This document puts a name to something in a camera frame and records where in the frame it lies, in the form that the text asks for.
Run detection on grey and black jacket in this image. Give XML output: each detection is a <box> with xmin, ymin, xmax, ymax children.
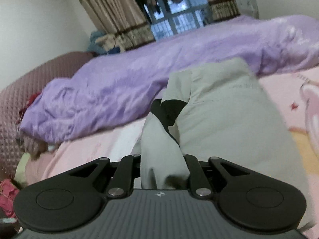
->
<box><xmin>134</xmin><ymin>58</ymin><xmax>315</xmax><ymax>230</ymax></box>

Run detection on left beige curtain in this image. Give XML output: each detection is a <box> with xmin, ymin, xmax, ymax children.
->
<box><xmin>79</xmin><ymin>0</ymin><xmax>155</xmax><ymax>51</ymax></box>

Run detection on maroon quilted headboard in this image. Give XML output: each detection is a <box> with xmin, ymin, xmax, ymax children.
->
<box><xmin>1</xmin><ymin>52</ymin><xmax>94</xmax><ymax>177</ymax></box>

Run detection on red clothes beside bed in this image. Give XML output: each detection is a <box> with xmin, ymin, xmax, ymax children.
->
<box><xmin>0</xmin><ymin>179</ymin><xmax>20</xmax><ymax>218</ymax></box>

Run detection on pile of clothes by curtain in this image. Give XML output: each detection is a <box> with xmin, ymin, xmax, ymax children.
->
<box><xmin>87</xmin><ymin>31</ymin><xmax>125</xmax><ymax>56</ymax></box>

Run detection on pink cartoon bed blanket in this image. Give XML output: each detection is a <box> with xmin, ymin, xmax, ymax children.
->
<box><xmin>15</xmin><ymin>65</ymin><xmax>319</xmax><ymax>239</ymax></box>

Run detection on purple duvet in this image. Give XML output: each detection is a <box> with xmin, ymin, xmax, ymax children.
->
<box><xmin>20</xmin><ymin>15</ymin><xmax>318</xmax><ymax>144</ymax></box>

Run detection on window with hanging clothes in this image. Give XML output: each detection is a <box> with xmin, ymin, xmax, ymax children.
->
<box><xmin>135</xmin><ymin>0</ymin><xmax>210</xmax><ymax>40</ymax></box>

